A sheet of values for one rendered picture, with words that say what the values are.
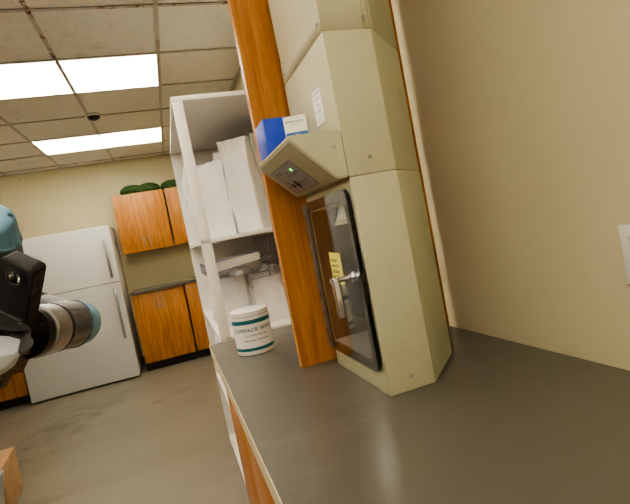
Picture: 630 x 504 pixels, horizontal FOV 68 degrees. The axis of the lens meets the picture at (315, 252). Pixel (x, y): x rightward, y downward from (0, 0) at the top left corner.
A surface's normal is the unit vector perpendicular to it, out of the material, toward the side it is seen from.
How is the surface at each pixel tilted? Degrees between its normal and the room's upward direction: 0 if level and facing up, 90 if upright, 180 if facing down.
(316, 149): 90
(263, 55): 90
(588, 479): 0
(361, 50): 90
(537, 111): 90
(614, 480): 0
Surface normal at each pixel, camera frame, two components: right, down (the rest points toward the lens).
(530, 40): -0.93, 0.20
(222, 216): -0.15, 0.16
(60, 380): 0.30, 0.00
